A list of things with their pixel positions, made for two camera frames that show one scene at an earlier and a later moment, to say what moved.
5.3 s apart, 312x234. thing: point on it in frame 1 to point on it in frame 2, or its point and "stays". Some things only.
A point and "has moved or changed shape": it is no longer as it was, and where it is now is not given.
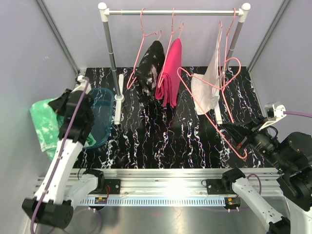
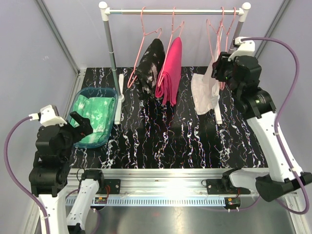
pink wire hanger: x=140 y=49 stays
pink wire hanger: x=217 y=130 to x=222 y=84
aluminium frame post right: x=270 y=30 stays
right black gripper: x=250 y=130 to x=221 y=64
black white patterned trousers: x=149 y=69 stays
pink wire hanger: x=182 y=24 stays
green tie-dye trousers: x=48 y=126 has moved or changed shape
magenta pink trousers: x=167 y=84 stays
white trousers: x=205 y=87 stays
